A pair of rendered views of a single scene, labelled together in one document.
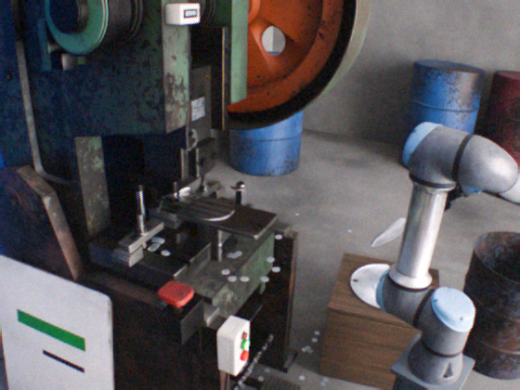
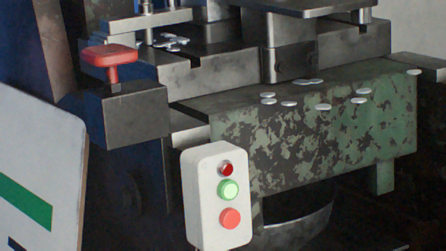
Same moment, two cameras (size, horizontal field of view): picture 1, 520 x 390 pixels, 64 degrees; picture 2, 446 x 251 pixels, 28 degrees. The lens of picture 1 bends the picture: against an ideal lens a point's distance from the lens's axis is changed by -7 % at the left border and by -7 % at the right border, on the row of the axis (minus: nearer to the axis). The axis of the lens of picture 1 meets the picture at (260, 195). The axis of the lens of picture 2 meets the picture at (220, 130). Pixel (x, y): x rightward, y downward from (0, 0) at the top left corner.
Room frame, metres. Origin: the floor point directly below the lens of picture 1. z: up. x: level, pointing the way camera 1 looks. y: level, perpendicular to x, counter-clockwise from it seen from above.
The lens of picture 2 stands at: (-0.07, -0.58, 0.99)
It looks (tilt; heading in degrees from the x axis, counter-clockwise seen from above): 17 degrees down; 35
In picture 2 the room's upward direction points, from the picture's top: 4 degrees counter-clockwise
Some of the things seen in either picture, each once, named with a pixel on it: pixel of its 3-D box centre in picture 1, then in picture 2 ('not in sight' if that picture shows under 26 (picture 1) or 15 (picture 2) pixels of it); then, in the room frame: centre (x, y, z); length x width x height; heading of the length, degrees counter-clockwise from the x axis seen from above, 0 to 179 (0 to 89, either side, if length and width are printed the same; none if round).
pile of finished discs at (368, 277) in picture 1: (388, 286); not in sight; (1.34, -0.50, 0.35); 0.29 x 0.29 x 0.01
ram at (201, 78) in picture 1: (183, 116); not in sight; (1.14, 0.21, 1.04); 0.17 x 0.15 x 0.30; 65
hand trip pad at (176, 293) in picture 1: (176, 304); (111, 77); (0.77, 0.18, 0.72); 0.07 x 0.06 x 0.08; 65
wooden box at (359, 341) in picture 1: (380, 321); not in sight; (1.34, -0.50, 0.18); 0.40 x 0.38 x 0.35; 73
